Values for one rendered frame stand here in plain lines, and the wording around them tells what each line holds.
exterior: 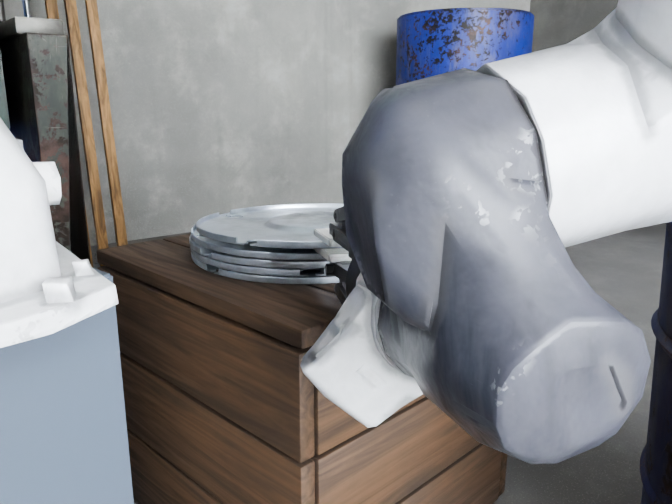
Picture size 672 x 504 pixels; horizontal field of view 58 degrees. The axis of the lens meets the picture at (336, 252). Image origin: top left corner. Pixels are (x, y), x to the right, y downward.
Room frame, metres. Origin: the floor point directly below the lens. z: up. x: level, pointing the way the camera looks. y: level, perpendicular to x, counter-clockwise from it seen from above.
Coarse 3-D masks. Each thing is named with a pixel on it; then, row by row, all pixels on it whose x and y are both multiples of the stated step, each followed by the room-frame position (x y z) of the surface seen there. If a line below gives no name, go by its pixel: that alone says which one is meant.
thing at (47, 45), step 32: (0, 32) 0.90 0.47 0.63; (32, 32) 0.84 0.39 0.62; (32, 64) 0.81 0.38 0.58; (64, 64) 0.83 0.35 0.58; (32, 96) 0.81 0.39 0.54; (64, 96) 0.83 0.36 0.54; (32, 128) 0.83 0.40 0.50; (64, 128) 0.83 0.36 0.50; (32, 160) 0.85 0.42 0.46; (64, 160) 0.83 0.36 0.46; (64, 192) 0.82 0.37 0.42; (64, 224) 0.82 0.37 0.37
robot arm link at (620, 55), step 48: (624, 0) 0.29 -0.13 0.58; (576, 48) 0.30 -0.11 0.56; (624, 48) 0.29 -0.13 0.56; (528, 96) 0.27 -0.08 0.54; (576, 96) 0.27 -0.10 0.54; (624, 96) 0.27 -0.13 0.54; (576, 144) 0.26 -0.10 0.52; (624, 144) 0.27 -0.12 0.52; (576, 192) 0.26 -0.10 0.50; (624, 192) 0.27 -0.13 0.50; (576, 240) 0.29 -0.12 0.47
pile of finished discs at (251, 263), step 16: (192, 240) 0.74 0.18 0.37; (208, 240) 0.70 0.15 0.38; (192, 256) 0.71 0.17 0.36; (208, 256) 0.66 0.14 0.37; (224, 256) 0.64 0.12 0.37; (240, 256) 0.66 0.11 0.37; (256, 256) 0.62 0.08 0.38; (272, 256) 0.62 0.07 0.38; (288, 256) 0.62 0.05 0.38; (304, 256) 0.62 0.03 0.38; (320, 256) 0.62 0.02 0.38; (224, 272) 0.64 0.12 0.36; (240, 272) 0.66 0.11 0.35; (256, 272) 0.62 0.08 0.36; (272, 272) 0.62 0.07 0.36; (288, 272) 0.62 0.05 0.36; (304, 272) 0.66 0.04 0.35; (320, 272) 0.63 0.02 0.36
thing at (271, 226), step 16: (240, 208) 0.83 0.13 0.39; (256, 208) 0.85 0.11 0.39; (272, 208) 0.86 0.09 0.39; (288, 208) 0.87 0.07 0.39; (304, 208) 0.87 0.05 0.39; (320, 208) 0.87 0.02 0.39; (336, 208) 0.87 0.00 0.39; (208, 224) 0.73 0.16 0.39; (224, 224) 0.73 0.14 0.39; (240, 224) 0.73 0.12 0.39; (256, 224) 0.73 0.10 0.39; (272, 224) 0.70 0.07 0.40; (288, 224) 0.69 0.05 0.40; (304, 224) 0.69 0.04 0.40; (320, 224) 0.69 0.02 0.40; (224, 240) 0.62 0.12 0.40; (240, 240) 0.63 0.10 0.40; (256, 240) 0.63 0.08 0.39; (272, 240) 0.60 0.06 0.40; (288, 240) 0.63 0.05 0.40; (304, 240) 0.63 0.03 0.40; (320, 240) 0.63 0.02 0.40
